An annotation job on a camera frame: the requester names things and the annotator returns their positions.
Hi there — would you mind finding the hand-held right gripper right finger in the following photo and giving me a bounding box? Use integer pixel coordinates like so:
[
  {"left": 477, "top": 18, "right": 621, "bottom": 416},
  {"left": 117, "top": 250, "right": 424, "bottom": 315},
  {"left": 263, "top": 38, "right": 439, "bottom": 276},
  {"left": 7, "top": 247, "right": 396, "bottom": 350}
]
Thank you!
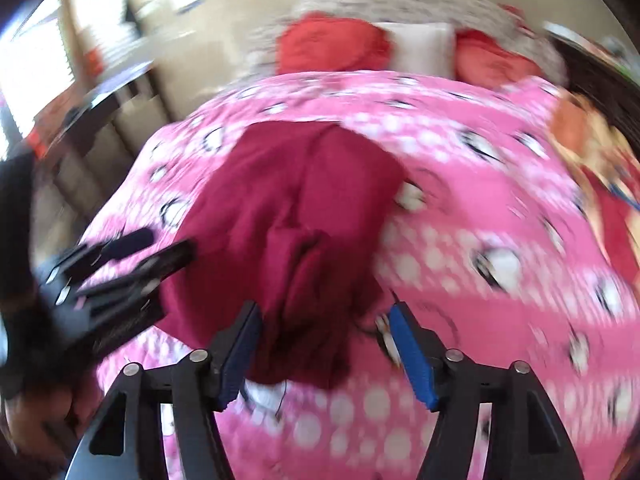
[{"left": 387, "top": 302, "right": 586, "bottom": 480}]

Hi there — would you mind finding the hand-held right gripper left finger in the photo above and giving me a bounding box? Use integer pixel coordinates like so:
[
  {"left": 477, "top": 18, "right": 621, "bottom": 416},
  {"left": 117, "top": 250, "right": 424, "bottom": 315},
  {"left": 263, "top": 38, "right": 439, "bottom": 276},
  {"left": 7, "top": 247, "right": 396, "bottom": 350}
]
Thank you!
[{"left": 65, "top": 301, "right": 263, "bottom": 480}]

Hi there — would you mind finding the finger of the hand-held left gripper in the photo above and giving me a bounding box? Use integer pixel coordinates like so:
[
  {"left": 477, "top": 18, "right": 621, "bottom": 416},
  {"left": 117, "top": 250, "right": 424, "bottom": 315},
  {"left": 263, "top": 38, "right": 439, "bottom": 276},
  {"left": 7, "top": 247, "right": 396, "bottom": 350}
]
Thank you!
[
  {"left": 75, "top": 239, "right": 197, "bottom": 322},
  {"left": 50, "top": 229, "right": 154, "bottom": 286}
]

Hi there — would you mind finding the maroon knit top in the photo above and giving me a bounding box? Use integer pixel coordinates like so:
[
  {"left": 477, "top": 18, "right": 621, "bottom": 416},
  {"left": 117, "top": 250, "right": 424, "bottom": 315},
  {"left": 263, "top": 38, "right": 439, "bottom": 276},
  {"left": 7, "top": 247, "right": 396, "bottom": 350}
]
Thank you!
[{"left": 160, "top": 122, "right": 406, "bottom": 391}]

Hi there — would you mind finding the person's left hand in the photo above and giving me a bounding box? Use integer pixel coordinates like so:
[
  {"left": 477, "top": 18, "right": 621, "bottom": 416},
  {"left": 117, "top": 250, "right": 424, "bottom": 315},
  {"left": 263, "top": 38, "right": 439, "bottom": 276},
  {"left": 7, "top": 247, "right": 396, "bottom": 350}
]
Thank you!
[{"left": 7, "top": 377, "right": 96, "bottom": 456}]

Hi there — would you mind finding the dark desk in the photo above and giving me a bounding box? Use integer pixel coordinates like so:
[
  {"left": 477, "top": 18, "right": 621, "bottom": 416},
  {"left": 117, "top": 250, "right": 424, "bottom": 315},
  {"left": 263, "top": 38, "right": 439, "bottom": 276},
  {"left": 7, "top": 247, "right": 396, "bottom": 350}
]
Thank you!
[{"left": 30, "top": 60, "right": 157, "bottom": 153}]

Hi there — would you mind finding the pink printed blanket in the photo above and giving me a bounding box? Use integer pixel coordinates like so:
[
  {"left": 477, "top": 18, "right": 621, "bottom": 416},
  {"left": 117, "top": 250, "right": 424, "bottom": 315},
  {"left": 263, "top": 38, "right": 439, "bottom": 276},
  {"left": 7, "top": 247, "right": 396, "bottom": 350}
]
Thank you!
[{"left": 75, "top": 70, "right": 640, "bottom": 480}]

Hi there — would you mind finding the bright window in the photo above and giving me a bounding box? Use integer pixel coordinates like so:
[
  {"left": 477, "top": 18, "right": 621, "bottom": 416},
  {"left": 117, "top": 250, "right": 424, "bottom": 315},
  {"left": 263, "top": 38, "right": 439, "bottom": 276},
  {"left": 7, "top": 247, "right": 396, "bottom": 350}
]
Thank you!
[{"left": 0, "top": 7, "right": 77, "bottom": 128}]

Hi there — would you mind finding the colourful cartoon print cloth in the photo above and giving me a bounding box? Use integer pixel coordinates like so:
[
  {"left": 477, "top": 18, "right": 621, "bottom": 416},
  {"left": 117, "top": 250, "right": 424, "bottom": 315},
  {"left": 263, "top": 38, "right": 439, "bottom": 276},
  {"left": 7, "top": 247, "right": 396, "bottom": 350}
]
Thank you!
[{"left": 549, "top": 89, "right": 640, "bottom": 283}]

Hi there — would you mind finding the red frilled pillow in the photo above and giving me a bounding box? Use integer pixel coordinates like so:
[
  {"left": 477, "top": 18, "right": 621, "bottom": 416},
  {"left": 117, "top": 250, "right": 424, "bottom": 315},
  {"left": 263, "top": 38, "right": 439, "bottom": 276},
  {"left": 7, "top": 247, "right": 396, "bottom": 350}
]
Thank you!
[
  {"left": 454, "top": 27, "right": 544, "bottom": 92},
  {"left": 277, "top": 14, "right": 392, "bottom": 77}
]

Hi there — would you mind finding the white pillow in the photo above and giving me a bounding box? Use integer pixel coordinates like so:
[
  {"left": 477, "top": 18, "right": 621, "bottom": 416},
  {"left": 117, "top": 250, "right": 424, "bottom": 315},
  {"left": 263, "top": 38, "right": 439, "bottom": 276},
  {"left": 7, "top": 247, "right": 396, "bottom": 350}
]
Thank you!
[{"left": 375, "top": 22, "right": 458, "bottom": 79}]

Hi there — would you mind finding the dark wooden dresser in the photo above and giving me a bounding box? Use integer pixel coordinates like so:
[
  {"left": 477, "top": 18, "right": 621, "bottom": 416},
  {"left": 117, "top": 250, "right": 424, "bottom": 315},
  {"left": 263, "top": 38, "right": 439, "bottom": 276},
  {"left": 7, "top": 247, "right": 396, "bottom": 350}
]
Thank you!
[{"left": 544, "top": 22, "right": 640, "bottom": 153}]

